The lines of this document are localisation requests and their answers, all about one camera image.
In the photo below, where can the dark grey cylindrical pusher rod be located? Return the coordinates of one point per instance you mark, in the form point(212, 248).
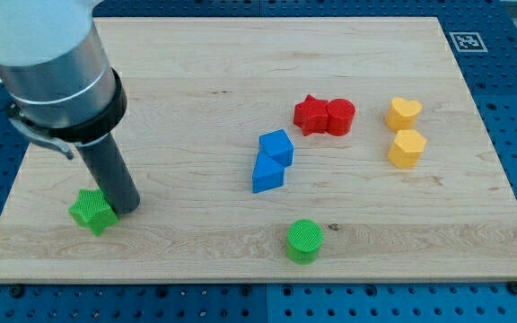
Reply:
point(107, 166)

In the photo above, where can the green star block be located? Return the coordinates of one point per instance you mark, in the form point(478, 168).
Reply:
point(92, 211)

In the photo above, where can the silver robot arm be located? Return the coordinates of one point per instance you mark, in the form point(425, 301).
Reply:
point(65, 94)

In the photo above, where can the red star block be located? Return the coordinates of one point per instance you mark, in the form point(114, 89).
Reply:
point(311, 115)

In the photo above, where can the blue triangle block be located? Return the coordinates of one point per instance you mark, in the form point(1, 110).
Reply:
point(267, 174)

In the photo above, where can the wooden board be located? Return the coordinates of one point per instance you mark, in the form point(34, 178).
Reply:
point(201, 92)

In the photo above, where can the blue cube block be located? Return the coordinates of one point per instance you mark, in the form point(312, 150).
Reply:
point(278, 146)

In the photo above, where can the green cylinder block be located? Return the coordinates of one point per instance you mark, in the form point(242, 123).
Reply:
point(303, 241)

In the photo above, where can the red cylinder block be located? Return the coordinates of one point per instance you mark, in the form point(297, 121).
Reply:
point(341, 114)

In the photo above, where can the yellow heart block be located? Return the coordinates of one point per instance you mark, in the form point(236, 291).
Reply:
point(402, 114)

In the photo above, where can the yellow hexagon block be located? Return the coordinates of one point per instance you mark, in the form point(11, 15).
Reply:
point(406, 149)

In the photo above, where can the white fiducial marker tag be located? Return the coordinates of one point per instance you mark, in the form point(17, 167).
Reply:
point(468, 42)

